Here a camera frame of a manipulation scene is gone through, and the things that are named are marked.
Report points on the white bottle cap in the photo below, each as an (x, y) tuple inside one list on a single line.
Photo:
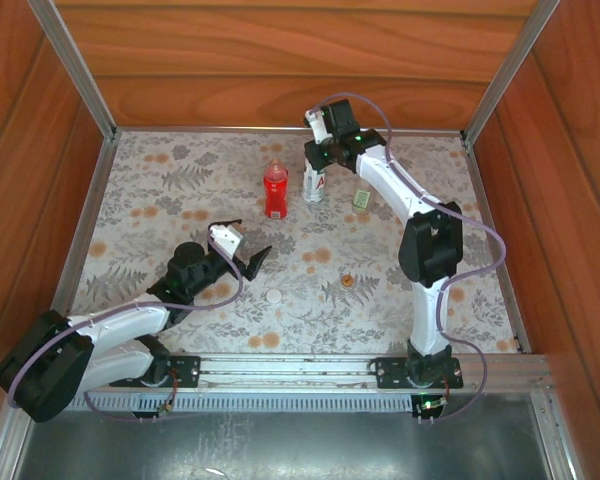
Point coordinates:
[(274, 296)]

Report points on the red drink bottle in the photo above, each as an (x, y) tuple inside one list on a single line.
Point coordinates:
[(276, 192)]

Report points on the white bottle with printed label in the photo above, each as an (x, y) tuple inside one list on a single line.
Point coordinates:
[(314, 187)]

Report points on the clear bottle with green label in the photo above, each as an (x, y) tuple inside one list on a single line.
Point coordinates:
[(361, 200)]

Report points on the gold bottle cap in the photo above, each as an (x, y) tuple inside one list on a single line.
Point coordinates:
[(347, 281)]

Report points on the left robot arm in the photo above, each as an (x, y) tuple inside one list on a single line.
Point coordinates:
[(125, 320)]

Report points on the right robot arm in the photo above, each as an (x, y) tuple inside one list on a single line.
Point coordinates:
[(430, 240)]

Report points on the floral tablecloth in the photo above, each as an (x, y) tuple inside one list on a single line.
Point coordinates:
[(300, 310)]

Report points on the grey metal sheet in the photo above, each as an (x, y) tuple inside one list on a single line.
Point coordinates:
[(280, 450)]

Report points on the small circuit board green light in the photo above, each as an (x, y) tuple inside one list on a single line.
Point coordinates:
[(430, 404)]

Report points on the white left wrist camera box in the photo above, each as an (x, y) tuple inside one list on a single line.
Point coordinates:
[(226, 239)]

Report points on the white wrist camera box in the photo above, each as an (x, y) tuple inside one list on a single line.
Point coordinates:
[(226, 239), (315, 125)]

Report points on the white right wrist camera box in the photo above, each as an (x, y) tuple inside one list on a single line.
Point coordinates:
[(315, 125)]

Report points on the aluminium frame crossbar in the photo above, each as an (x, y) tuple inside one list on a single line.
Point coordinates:
[(205, 129)]

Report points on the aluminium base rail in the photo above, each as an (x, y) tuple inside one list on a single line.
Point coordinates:
[(280, 367)]

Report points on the aluminium side rail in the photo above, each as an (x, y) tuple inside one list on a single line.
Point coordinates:
[(480, 200), (92, 200)]

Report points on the aluminium frame post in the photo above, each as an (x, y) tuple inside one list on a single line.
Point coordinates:
[(75, 65), (510, 70)]

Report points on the slanted aluminium frame beam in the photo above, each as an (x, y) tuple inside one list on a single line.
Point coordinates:
[(560, 440), (0, 450)]

